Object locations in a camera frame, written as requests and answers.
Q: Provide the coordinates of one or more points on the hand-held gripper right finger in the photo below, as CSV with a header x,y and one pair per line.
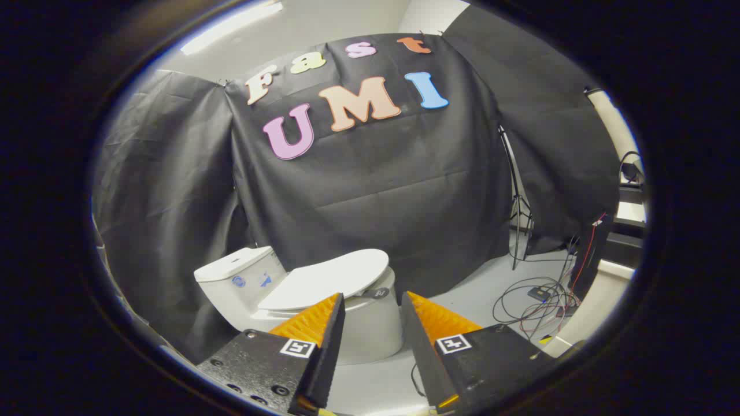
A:
x,y
422,353

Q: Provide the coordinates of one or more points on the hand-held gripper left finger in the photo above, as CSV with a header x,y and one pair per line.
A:
x,y
328,361

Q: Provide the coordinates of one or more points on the white toilet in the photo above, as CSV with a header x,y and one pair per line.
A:
x,y
371,330

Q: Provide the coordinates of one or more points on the white toilet tank lid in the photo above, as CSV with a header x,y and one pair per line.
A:
x,y
231,266

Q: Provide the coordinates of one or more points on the small black box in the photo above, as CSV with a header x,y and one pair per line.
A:
x,y
539,293

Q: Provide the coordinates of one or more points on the black backdrop cloth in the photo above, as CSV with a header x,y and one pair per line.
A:
x,y
549,133
167,190
381,190

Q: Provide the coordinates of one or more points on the black light stand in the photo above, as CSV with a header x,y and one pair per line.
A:
x,y
516,186

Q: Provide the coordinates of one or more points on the black tower case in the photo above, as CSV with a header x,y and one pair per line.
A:
x,y
589,254

